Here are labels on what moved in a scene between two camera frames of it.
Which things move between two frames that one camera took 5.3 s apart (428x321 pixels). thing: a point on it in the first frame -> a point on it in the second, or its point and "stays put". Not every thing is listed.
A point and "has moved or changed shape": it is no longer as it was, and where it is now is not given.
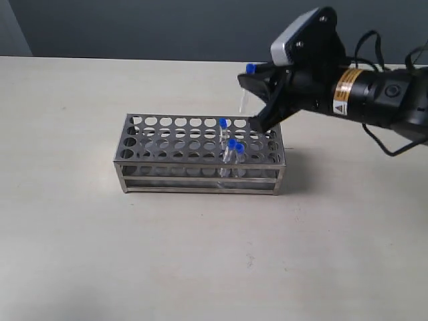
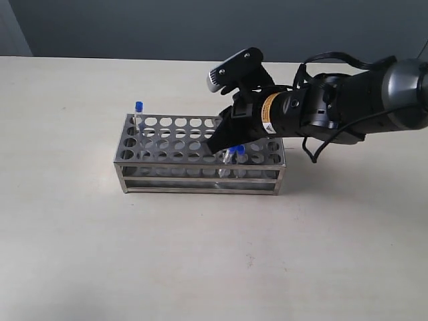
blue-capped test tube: [240, 157] stays put
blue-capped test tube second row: [245, 95] has moved or changed shape
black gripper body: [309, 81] -> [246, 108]
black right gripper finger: [260, 83] -> [227, 116]
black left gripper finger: [279, 107] -> [229, 132]
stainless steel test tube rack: [158, 152] stays put
